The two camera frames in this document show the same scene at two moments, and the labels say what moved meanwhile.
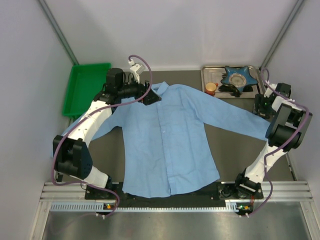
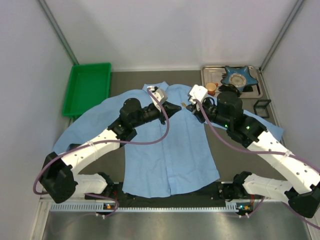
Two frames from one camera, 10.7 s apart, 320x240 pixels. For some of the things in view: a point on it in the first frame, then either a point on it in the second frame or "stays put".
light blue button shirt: [167, 147] stays put
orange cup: [210, 88] stays put
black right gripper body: [259, 107] to [198, 111]
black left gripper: [145, 90] to [163, 111]
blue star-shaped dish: [239, 77] stays put
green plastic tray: [85, 82] stays put
